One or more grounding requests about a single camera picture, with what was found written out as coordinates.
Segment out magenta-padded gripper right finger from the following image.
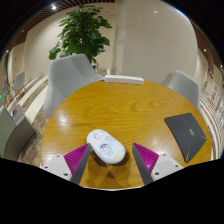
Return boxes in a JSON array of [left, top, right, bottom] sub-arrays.
[[131, 142, 184, 185]]

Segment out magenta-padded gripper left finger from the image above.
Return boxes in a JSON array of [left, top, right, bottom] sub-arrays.
[[40, 142, 92, 185]]

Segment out white printed computer mouse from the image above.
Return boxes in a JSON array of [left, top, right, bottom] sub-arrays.
[[86, 128, 127, 165]]

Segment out dark grey mouse pad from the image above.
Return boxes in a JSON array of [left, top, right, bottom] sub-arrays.
[[164, 112, 208, 164]]

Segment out grey upholstered chair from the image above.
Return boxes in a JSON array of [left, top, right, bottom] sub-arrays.
[[161, 69, 202, 114], [43, 53, 104, 118]]

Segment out white power strip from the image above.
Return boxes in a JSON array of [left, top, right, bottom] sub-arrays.
[[104, 74, 145, 86]]

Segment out grey chair with wooden legs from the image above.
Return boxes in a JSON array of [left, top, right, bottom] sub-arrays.
[[10, 69, 27, 98]]

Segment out green potted plant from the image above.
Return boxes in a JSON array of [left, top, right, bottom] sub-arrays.
[[48, 3, 113, 66]]

